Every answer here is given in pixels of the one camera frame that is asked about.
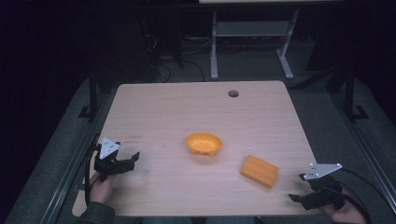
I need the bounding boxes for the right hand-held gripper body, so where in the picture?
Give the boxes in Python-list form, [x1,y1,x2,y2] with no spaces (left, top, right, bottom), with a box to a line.
[302,162,346,211]

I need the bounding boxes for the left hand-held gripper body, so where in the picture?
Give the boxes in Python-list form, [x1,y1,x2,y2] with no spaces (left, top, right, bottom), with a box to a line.
[92,136,133,183]

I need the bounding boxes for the orange rectangular sponge block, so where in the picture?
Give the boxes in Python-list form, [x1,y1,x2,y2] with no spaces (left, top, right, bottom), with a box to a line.
[239,154,280,189]

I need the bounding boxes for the orange plastic bowl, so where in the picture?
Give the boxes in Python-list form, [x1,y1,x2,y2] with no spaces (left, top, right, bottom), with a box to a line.
[185,133,223,158]

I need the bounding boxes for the person's left hand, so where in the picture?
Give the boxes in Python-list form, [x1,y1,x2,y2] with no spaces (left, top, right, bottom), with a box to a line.
[89,172,117,205]

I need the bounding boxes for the person's right hand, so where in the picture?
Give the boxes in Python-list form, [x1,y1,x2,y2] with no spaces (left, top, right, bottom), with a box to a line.
[318,189,369,224]

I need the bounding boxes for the black metal stand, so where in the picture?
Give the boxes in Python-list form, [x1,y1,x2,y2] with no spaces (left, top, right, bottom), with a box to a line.
[343,65,371,123]
[78,66,100,123]

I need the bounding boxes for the white metal stand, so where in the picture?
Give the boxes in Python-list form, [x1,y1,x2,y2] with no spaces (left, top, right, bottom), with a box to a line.
[209,8,301,81]

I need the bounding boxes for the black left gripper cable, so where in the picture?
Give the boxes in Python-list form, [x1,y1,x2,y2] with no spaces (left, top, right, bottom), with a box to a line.
[83,133,102,205]

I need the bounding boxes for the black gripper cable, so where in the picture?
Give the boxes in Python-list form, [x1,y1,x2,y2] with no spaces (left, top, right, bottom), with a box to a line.
[83,133,102,205]
[337,167,386,224]

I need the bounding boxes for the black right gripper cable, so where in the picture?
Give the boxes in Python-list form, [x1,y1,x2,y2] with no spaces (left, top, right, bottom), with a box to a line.
[337,167,386,224]

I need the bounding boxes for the aluminium frame rail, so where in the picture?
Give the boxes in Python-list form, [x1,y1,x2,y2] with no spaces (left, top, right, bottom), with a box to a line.
[330,91,396,207]
[39,90,120,224]

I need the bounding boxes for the black floor cable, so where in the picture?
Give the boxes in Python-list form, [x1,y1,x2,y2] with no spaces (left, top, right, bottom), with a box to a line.
[182,59,206,82]

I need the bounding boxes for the pale floor cables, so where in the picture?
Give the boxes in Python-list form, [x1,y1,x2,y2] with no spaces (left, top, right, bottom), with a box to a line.
[181,35,213,56]

